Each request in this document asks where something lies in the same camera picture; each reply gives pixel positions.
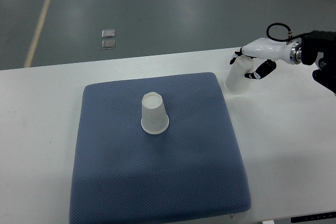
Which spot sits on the blue fabric cushion mat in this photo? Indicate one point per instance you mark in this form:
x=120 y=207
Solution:
x=122 y=174

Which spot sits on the upper metal floor plate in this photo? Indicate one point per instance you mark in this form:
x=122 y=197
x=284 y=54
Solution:
x=108 y=33

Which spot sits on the white paper cup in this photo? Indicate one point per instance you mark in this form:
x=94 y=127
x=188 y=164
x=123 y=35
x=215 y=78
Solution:
x=154 y=119
x=236 y=82

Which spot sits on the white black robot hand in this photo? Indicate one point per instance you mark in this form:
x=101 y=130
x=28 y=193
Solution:
x=270 y=51

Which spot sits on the black table control panel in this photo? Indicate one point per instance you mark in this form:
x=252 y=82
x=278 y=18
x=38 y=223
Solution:
x=315 y=217

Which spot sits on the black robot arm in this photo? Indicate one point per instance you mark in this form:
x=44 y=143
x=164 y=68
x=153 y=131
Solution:
x=319 y=47

